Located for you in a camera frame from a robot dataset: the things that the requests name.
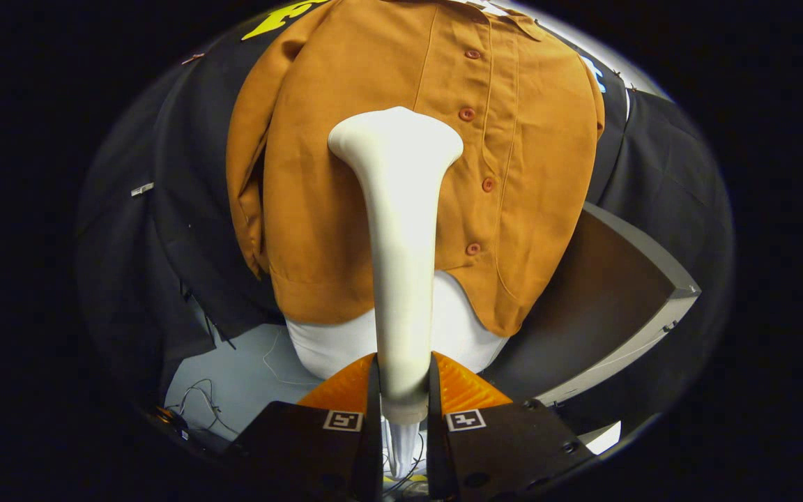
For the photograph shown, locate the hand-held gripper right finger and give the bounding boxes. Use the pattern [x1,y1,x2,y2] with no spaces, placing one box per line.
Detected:
[427,351,594,502]

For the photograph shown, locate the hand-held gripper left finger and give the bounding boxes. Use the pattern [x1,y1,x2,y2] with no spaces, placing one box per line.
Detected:
[224,352,383,502]

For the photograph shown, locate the white garment steamer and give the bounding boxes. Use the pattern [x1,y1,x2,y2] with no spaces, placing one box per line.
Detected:
[328,106,464,426]

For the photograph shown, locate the orange button-up shirt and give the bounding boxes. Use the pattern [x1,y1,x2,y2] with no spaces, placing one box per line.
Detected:
[226,0,606,337]

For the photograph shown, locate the white mannequin torso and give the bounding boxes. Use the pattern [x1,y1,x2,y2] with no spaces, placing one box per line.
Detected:
[285,271,510,381]

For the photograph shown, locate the grey cabinet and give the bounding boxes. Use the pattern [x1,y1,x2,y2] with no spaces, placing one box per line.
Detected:
[482,202,702,406]

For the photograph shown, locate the black backdrop cloth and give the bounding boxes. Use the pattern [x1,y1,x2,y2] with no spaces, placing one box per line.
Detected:
[74,0,735,433]

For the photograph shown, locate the black floor cable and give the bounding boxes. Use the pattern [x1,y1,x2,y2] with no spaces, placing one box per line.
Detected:
[165,379,240,436]

